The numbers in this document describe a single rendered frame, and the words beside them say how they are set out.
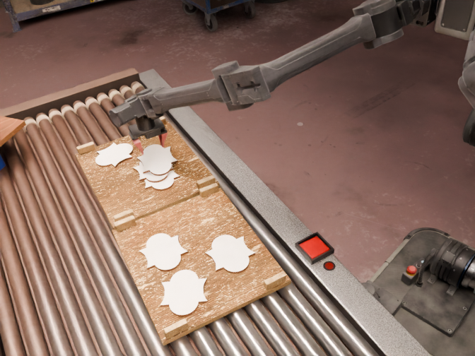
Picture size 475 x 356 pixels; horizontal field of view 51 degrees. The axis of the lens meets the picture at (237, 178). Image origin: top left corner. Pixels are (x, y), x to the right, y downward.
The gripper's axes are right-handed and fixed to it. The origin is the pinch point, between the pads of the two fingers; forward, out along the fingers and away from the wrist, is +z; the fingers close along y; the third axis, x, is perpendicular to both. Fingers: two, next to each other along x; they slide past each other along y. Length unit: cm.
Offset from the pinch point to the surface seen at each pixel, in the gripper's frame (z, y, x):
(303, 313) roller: 8, 13, -73
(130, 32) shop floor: 92, 61, 314
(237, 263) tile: 5, 5, -54
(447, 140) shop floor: 101, 189, 45
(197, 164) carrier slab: 4.9, 11.6, -9.5
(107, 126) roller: 5.3, -9.0, 30.5
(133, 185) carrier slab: 4.5, -10.0, -9.0
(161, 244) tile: 4.3, -10.5, -37.4
